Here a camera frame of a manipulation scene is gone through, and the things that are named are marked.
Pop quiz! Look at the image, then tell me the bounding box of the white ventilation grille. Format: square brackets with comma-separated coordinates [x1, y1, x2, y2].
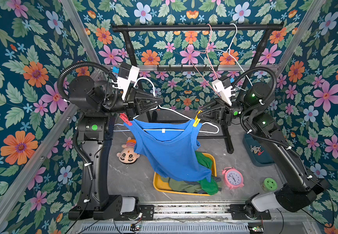
[78, 223, 250, 234]

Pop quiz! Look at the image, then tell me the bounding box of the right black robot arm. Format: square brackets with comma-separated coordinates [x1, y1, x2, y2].
[198, 67, 329, 219]

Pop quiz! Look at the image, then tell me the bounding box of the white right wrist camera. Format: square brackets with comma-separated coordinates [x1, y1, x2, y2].
[211, 76, 235, 106]

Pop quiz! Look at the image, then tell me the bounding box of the olive green tank top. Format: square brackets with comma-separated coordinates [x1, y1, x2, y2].
[160, 175, 224, 194]

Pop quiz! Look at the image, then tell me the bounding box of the plush doll toy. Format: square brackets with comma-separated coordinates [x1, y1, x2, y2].
[117, 137, 140, 164]

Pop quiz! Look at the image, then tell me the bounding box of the green tape roll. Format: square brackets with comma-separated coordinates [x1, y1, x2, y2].
[262, 177, 278, 192]

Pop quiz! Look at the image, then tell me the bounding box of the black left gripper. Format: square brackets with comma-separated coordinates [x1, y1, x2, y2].
[95, 90, 157, 126]

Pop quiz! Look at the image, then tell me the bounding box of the yellow clothespin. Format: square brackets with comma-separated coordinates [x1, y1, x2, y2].
[193, 110, 203, 127]

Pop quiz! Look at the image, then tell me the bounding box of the blue tank top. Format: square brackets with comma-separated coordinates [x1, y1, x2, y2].
[124, 120, 209, 181]

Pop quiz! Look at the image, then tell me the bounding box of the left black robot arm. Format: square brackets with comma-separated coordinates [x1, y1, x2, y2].
[57, 61, 163, 221]

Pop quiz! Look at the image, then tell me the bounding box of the light blue wire hanger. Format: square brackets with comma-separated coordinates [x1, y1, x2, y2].
[114, 77, 220, 135]

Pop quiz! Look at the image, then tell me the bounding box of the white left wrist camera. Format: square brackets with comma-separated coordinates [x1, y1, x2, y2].
[112, 62, 140, 101]

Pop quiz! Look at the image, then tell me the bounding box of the pink wire hanger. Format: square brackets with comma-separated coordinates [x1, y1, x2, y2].
[187, 23, 221, 90]

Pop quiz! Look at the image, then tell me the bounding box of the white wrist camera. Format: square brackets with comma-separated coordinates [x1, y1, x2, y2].
[112, 62, 140, 101]
[211, 76, 235, 106]

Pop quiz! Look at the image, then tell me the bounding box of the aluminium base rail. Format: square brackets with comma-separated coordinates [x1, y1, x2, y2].
[139, 202, 310, 224]

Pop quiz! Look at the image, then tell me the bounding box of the yellow plastic tray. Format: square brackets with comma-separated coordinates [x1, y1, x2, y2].
[153, 153, 218, 196]

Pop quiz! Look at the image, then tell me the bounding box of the pink clothespin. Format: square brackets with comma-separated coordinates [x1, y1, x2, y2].
[119, 113, 132, 126]

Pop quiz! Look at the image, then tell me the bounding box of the dark teal plastic bin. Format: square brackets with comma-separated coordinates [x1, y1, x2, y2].
[243, 134, 274, 167]

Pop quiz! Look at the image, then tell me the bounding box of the pink alarm clock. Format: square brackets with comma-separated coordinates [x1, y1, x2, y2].
[222, 167, 244, 190]

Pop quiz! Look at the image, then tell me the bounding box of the white wire hanger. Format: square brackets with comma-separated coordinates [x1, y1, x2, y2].
[215, 23, 254, 87]

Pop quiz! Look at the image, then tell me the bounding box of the black clothes rack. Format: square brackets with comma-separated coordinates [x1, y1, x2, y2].
[112, 23, 284, 154]

